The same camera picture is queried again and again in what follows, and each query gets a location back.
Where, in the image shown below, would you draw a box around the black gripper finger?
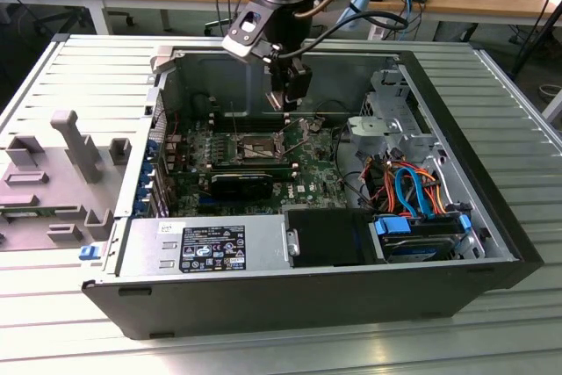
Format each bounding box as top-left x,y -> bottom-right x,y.
268,58 -> 289,95
285,61 -> 313,112

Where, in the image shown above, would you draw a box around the white power strip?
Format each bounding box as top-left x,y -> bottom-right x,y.
367,18 -> 388,40

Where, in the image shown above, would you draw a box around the silver drive cage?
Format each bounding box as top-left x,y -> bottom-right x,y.
346,68 -> 434,161

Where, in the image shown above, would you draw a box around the green RAM stick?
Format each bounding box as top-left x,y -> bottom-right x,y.
0,206 -> 61,220

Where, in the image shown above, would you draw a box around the black tripod stand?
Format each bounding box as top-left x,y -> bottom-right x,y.
511,0 -> 562,80

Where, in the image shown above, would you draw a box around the blue flat data wire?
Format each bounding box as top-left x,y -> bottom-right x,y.
393,166 -> 436,220

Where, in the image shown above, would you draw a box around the silver hard disk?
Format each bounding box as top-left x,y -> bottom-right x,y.
380,234 -> 458,265

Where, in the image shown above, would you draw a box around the green motherboard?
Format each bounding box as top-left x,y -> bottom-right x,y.
164,115 -> 352,218

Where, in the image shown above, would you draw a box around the CPU socket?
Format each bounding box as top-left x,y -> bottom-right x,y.
235,131 -> 287,163

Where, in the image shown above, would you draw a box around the grey parts rack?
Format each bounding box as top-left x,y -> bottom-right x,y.
0,109 -> 133,253

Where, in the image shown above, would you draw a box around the grey power supply unit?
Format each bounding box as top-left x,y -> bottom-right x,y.
116,214 -> 293,278

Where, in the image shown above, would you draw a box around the orange wire bundle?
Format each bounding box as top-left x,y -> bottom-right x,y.
367,158 -> 450,219

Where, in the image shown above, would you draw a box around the black open PC case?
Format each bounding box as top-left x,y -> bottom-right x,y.
81,43 -> 545,341

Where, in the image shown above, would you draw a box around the silver CPU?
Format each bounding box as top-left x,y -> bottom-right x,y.
266,90 -> 287,112

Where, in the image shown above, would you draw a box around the black graphics card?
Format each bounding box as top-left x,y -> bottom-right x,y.
209,171 -> 273,201

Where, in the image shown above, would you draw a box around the black RAM slot bank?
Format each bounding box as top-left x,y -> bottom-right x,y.
210,110 -> 292,133
211,161 -> 300,181

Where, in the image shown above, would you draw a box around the black camera cable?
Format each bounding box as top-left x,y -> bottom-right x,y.
278,10 -> 410,60

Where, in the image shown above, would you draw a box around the blue disk carrier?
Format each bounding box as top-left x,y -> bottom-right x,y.
372,213 -> 472,240

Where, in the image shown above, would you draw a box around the blue expansion slot latches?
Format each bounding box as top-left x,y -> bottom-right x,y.
138,140 -> 159,218

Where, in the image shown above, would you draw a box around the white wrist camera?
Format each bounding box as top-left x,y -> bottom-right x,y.
221,0 -> 271,62

